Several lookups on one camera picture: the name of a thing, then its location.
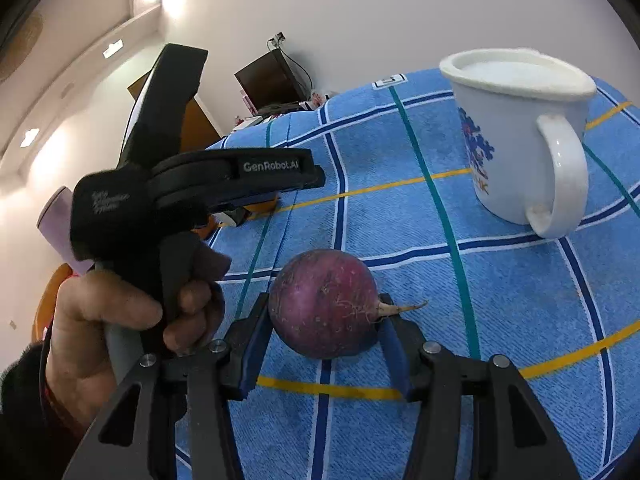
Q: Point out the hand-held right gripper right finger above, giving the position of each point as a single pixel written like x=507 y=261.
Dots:
x=395 y=360

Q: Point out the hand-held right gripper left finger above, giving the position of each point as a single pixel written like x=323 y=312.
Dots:
x=252 y=355

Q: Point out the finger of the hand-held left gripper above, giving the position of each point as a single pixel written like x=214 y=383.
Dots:
x=270 y=166
x=210 y=201

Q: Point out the metal tin box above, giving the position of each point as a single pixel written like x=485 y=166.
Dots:
x=235 y=217

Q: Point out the purple radish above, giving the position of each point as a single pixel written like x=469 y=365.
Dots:
x=325 y=305

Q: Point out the person's left forearm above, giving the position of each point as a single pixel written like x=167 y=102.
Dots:
x=25 y=410

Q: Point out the person's left hand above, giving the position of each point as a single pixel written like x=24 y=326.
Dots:
x=80 y=320

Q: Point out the white television stand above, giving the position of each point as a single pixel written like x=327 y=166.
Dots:
x=270 y=116

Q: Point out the pink tumbler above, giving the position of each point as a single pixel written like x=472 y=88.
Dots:
x=62 y=230

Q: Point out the brown wooden door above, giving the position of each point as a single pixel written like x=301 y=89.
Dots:
x=200 y=125

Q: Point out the black television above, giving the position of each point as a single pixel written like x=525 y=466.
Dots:
x=270 y=80

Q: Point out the orange sofa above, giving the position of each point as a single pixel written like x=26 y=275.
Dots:
x=47 y=295

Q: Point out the square ceiling light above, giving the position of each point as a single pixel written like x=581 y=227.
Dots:
x=29 y=137

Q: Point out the blue plaid blanket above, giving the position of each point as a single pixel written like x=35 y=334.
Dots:
x=500 y=310

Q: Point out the white mug with blue print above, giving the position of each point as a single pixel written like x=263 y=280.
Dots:
x=505 y=140

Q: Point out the wall socket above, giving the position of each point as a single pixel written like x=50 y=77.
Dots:
x=278 y=38

